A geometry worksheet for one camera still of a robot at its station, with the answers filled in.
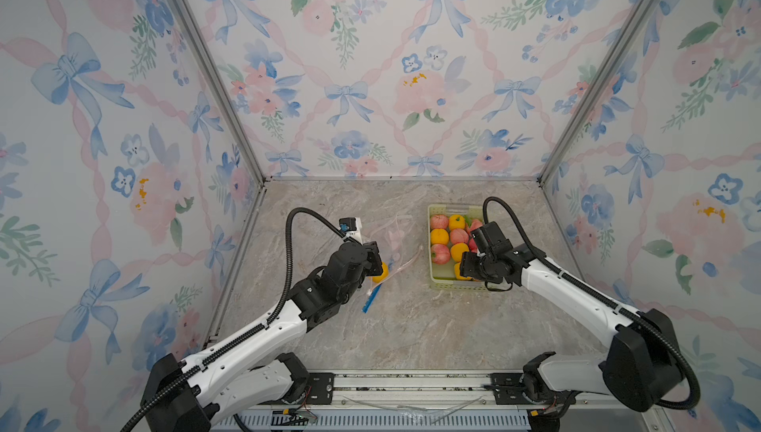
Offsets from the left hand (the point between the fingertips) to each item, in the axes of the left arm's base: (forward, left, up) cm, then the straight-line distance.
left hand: (380, 243), depth 75 cm
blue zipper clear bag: (-5, +3, -23) cm, 23 cm away
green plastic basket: (+2, -19, -22) cm, 30 cm away
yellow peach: (-10, -1, +2) cm, 11 cm away
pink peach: (+7, -19, -17) cm, 26 cm away
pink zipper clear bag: (+3, -4, -4) cm, 7 cm away
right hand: (+1, -26, -13) cm, 29 cm away
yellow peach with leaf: (+20, -25, -17) cm, 36 cm away
